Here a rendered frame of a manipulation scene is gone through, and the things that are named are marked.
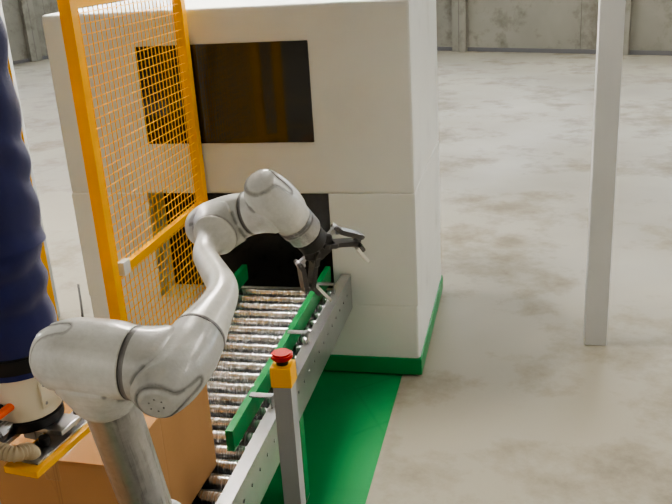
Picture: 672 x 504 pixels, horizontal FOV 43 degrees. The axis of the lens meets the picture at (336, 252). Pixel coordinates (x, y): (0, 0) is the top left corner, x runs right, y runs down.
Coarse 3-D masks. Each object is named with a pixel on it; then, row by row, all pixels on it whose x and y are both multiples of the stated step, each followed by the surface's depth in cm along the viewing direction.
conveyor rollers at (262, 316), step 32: (256, 288) 444; (256, 320) 407; (288, 320) 404; (224, 352) 376; (256, 352) 381; (224, 384) 349; (224, 416) 331; (256, 416) 327; (224, 448) 304; (224, 480) 286
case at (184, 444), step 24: (192, 408) 273; (168, 432) 256; (192, 432) 273; (72, 456) 232; (96, 456) 232; (168, 456) 257; (192, 456) 274; (0, 480) 239; (24, 480) 237; (48, 480) 234; (72, 480) 232; (96, 480) 230; (168, 480) 257; (192, 480) 274
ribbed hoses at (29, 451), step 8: (0, 448) 200; (8, 448) 200; (16, 448) 200; (24, 448) 201; (32, 448) 203; (0, 456) 199; (8, 456) 199; (16, 456) 200; (24, 456) 201; (32, 456) 204
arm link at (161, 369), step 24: (144, 336) 142; (168, 336) 143; (192, 336) 144; (216, 336) 147; (120, 360) 140; (144, 360) 139; (168, 360) 138; (192, 360) 140; (216, 360) 146; (120, 384) 141; (144, 384) 136; (168, 384) 136; (192, 384) 140; (144, 408) 138; (168, 408) 137
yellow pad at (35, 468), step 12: (84, 420) 221; (72, 432) 216; (84, 432) 218; (36, 444) 212; (48, 444) 210; (60, 444) 211; (72, 444) 213; (48, 456) 207; (60, 456) 209; (12, 468) 204; (24, 468) 203; (36, 468) 203; (48, 468) 205
